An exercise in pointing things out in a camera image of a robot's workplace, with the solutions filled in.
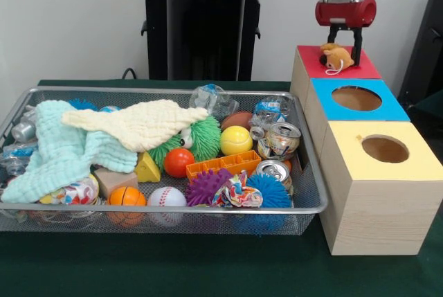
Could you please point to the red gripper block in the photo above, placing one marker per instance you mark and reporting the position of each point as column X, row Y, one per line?
column 346, row 13

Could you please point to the brown plush bear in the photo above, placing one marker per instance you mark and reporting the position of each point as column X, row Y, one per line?
column 337, row 56

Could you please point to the cream waffle cloth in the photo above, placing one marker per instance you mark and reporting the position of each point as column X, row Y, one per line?
column 145, row 124

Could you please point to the mint green waffle cloth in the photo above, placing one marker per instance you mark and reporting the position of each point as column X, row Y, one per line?
column 59, row 158

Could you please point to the wooden three-hole box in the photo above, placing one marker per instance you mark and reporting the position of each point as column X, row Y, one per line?
column 380, row 214

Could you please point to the silver mesh bin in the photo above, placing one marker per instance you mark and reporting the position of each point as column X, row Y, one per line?
column 20, row 219

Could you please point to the black chair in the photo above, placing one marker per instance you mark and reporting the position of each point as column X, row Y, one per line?
column 425, row 51

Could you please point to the dark green tablecloth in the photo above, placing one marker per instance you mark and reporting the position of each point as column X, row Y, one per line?
column 173, row 266
column 431, row 110

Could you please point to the yellow ball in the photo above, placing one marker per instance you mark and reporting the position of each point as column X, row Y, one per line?
column 236, row 140

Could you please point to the blue fuzzy ball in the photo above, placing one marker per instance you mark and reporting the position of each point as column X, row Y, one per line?
column 273, row 191

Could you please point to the orange toy brick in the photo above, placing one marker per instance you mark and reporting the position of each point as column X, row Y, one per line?
column 221, row 165

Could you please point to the purple spiky ball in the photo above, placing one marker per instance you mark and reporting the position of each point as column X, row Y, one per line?
column 204, row 189

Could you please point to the red ball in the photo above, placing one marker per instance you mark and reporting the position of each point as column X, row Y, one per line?
column 179, row 162

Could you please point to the white toy baseball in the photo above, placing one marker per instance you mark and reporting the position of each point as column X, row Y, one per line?
column 167, row 198

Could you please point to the orange toy basketball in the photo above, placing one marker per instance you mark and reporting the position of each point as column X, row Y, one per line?
column 126, row 196

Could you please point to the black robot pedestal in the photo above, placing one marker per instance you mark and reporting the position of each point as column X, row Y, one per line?
column 207, row 34

